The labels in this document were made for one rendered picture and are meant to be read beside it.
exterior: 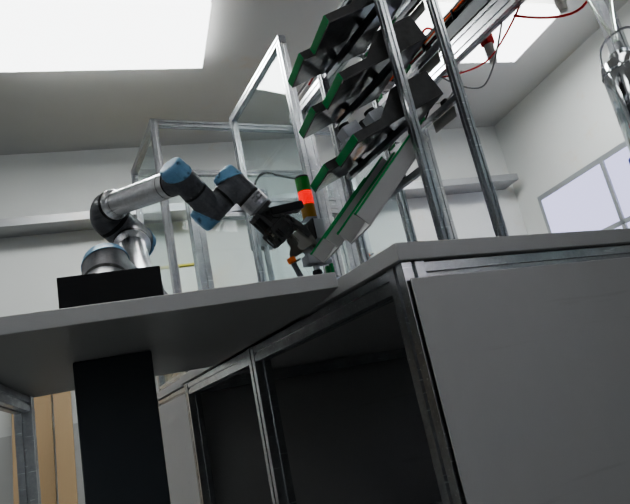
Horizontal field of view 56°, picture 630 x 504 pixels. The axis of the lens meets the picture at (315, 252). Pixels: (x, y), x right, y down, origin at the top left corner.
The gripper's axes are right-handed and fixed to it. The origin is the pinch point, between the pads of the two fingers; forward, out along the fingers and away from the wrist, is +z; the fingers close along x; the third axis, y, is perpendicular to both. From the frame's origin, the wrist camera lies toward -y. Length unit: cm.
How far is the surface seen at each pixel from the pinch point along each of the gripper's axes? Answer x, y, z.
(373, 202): 48.2, 10.8, -2.2
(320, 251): 20.4, 11.9, -0.9
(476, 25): -4, -140, -6
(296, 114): -17, -47, -34
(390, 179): 49.2, 3.5, -2.5
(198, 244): -105, -24, -31
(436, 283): 75, 35, 10
